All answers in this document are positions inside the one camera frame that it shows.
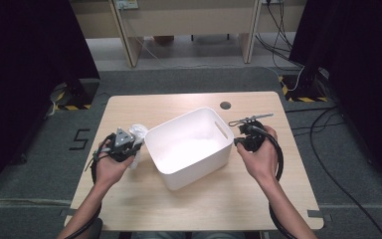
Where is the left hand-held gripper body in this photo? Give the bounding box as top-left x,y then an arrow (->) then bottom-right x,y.
104,126 -> 137,163

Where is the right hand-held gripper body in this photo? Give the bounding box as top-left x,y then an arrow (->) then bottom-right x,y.
227,113 -> 275,153

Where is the white cloth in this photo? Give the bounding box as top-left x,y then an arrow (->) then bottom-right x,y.
127,123 -> 149,171

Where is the white plastic bin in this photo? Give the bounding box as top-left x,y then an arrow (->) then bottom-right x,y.
144,107 -> 235,191

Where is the person's left hand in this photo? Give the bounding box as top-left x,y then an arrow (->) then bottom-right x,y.
94,139 -> 136,191

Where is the person's right hand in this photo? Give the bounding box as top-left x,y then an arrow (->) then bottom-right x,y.
237,124 -> 280,183

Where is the striped black stand base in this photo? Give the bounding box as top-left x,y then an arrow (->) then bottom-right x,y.
54,78 -> 100,112
278,73 -> 329,104

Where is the grey tape strip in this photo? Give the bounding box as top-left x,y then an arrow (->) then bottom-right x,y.
307,209 -> 332,223
60,208 -> 79,218

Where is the dark curtain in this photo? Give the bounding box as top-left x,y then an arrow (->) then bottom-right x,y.
0,0 -> 100,201
287,0 -> 382,197

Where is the beige desk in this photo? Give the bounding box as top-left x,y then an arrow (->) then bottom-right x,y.
108,0 -> 263,69

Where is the long black floor cable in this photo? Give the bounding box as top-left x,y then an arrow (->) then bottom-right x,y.
309,106 -> 382,239

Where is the black cable bundle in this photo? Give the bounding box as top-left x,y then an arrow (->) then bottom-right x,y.
255,0 -> 304,72

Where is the wall power outlet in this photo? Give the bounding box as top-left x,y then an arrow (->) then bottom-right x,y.
114,0 -> 139,10

